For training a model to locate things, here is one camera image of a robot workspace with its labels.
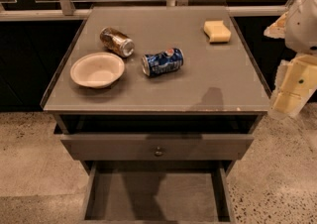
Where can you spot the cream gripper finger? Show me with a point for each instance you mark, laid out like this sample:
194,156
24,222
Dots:
277,29
295,83

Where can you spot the blue pepsi can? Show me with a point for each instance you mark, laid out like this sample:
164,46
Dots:
163,62

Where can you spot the grey drawer cabinet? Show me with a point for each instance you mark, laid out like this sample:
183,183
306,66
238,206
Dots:
157,104

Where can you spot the brown soda can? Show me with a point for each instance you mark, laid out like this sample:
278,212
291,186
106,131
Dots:
117,42

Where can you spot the grey open middle drawer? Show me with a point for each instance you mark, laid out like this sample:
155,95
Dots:
152,192

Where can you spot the grey top drawer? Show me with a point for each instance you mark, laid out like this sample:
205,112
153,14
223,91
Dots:
158,137

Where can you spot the yellow sponge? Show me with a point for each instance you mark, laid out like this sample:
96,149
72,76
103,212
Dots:
217,32

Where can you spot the white paper bowl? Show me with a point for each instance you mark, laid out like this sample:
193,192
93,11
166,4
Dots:
97,70

